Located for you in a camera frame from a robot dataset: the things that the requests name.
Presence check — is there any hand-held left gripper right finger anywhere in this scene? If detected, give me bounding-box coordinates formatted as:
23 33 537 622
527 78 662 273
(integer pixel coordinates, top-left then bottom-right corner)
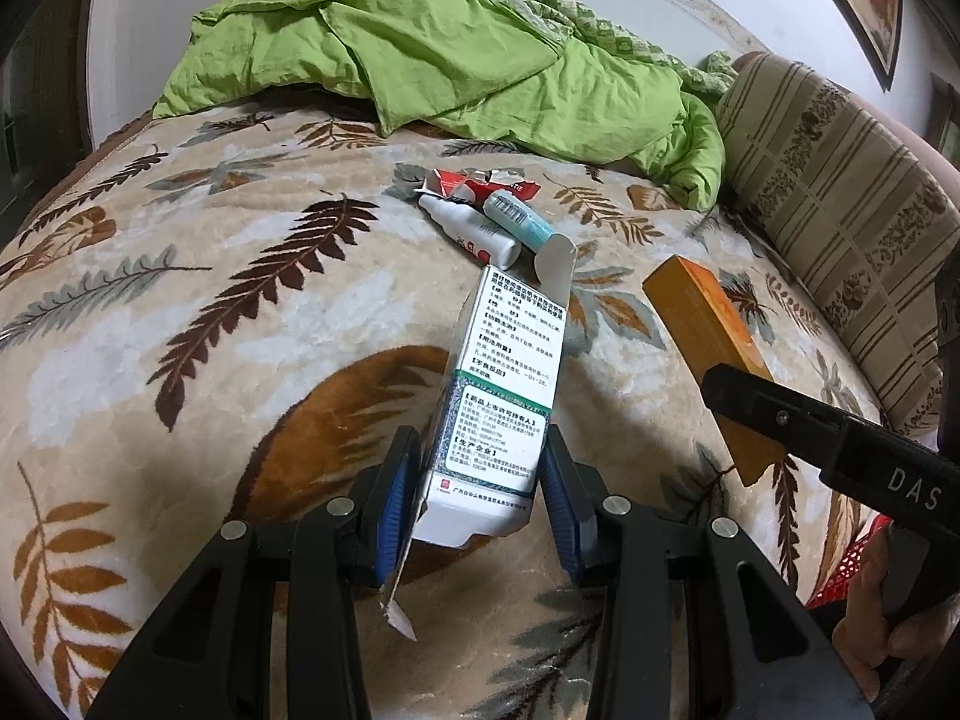
544 424 875 720

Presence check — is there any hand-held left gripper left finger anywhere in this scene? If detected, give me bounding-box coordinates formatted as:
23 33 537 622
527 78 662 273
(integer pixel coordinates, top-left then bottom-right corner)
86 426 425 720

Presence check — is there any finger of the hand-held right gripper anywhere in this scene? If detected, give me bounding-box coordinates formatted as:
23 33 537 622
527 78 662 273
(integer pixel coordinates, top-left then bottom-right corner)
701 364 847 477

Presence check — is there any red plastic basket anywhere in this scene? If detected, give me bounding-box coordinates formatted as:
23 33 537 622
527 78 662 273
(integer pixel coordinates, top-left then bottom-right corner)
806 510 893 608

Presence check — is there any orange cardboard box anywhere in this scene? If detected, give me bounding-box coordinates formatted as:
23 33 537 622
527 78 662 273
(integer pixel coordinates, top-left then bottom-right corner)
642 255 785 487

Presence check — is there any white green medicine box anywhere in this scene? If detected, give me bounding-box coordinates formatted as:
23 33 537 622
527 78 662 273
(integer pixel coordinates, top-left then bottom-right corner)
379 235 575 642

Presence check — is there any white plastic bottle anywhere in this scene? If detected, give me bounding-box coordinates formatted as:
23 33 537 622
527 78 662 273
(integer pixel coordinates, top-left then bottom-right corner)
417 193 522 269

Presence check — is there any teal ointment tube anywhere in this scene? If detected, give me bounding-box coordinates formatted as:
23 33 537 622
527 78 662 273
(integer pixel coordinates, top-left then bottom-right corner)
481 190 557 250

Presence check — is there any red medicine box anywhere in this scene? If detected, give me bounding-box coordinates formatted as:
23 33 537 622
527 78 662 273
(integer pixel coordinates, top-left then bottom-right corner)
420 165 541 203

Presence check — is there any person's right hand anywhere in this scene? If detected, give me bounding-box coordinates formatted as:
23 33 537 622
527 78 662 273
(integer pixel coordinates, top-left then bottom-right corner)
832 532 960 706

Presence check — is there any striped brown pillow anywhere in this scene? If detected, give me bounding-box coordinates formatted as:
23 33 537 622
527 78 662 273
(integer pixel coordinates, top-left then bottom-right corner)
712 51 960 432

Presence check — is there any green quilt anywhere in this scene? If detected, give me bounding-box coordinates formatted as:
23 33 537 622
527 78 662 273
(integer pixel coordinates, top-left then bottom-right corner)
152 0 740 211

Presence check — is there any framed wall picture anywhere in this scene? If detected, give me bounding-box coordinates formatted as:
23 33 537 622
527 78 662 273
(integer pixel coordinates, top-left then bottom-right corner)
787 0 905 91

